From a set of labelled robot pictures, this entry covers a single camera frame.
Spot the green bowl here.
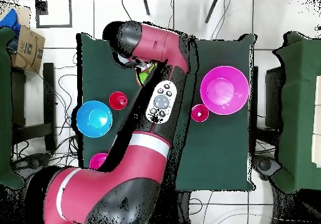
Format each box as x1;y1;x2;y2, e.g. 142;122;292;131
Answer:
139;63;158;85

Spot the red cup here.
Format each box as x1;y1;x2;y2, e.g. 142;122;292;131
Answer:
191;104;210;123
108;91;129;111

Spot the grey chair leg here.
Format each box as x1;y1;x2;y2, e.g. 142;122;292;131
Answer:
142;0;151;16
204;0;219;24

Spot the large blue bowl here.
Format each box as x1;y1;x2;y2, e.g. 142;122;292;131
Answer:
76;100;113;139

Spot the black metal stand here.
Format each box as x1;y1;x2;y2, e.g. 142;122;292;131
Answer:
250;65;284;134
11;62;57;152

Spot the large pink bowl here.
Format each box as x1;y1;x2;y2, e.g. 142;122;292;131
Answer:
199;65;250;116

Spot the small red bowl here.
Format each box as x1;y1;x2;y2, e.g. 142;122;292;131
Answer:
89;152;109;171

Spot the printed cardboard box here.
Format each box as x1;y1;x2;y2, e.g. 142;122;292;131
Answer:
11;24;46;73

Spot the plain cardboard box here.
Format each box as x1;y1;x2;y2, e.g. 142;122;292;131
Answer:
0;3;32;29

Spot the dark green tablecloth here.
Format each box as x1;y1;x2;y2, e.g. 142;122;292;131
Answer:
76;32;256;193

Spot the blue bag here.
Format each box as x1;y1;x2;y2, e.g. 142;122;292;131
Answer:
0;8;21;38

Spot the green cloth covered table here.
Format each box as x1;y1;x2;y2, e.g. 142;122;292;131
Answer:
273;31;321;194
0;26;26;189

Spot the white box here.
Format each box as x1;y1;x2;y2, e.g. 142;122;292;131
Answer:
311;75;321;168

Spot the black floor cable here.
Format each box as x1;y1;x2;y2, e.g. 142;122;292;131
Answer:
121;0;134;21

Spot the tangle of floor cables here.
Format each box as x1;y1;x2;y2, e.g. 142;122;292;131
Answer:
14;53;81;174

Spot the black pedestal foot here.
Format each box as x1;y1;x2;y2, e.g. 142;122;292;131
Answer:
251;153;282;181
12;152;52;177

